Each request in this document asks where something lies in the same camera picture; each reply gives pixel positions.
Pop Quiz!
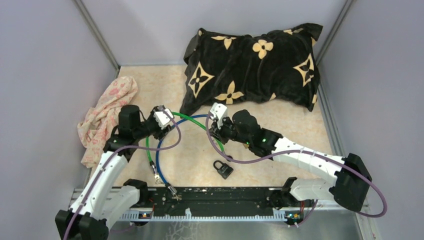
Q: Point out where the aluminium frame rail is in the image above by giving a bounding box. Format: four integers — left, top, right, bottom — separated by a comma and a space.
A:
67, 187, 370, 220

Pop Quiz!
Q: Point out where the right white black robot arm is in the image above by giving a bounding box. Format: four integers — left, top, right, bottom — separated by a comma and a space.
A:
208, 109, 372, 213

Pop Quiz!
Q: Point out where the pink floral white cloth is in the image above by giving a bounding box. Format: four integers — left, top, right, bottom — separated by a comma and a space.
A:
77, 76, 139, 169

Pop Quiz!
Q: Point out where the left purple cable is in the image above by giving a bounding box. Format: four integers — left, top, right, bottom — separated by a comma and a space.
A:
62, 105, 182, 240

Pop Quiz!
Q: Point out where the purple cable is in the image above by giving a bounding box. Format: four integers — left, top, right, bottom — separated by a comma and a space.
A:
205, 114, 388, 219
62, 105, 182, 240

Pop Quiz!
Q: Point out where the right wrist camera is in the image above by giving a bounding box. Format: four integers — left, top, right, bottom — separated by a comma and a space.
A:
209, 102, 228, 129

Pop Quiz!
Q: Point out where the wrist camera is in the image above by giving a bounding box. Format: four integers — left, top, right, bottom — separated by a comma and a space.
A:
153, 105, 174, 130
209, 102, 228, 129

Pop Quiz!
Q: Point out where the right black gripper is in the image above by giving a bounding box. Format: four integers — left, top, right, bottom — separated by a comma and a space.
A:
207, 115, 251, 145

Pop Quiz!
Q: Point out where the green cable lock loop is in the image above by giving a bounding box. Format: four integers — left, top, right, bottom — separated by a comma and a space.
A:
145, 112, 225, 185

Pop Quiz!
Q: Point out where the blue cable lock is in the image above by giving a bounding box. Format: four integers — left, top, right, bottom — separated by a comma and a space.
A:
155, 112, 208, 200

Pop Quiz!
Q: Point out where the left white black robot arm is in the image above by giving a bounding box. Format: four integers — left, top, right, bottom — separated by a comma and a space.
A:
55, 104, 177, 240

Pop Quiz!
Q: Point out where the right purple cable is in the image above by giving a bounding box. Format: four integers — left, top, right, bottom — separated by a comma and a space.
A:
205, 114, 388, 219

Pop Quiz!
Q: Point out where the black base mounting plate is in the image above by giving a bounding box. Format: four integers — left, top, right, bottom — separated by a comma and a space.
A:
140, 187, 314, 221

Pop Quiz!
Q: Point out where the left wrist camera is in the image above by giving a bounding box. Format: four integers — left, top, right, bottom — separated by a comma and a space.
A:
153, 105, 174, 130

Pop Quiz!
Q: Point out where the black Kaijing padlock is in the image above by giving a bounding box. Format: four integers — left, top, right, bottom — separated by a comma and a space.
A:
213, 160, 234, 180

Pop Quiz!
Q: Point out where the black pillow with beige flowers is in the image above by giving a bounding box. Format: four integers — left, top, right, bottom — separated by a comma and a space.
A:
179, 23, 323, 116

